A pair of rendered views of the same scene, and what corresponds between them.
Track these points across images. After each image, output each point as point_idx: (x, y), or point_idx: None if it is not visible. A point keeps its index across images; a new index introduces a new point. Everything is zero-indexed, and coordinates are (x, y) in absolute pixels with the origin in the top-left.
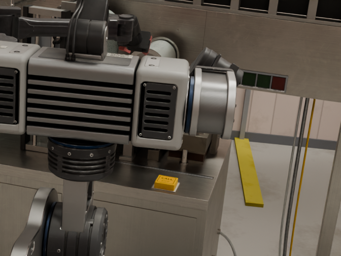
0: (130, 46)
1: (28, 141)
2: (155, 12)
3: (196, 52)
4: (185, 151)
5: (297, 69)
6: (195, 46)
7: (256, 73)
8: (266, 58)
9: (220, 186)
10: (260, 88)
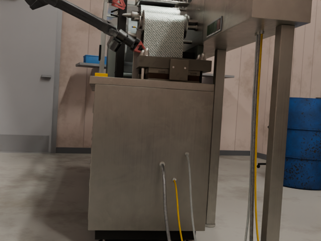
0: (108, 0)
1: None
2: (196, 4)
3: (202, 21)
4: (142, 70)
5: (225, 7)
6: (202, 17)
7: (213, 22)
8: (217, 7)
9: (167, 103)
10: (214, 33)
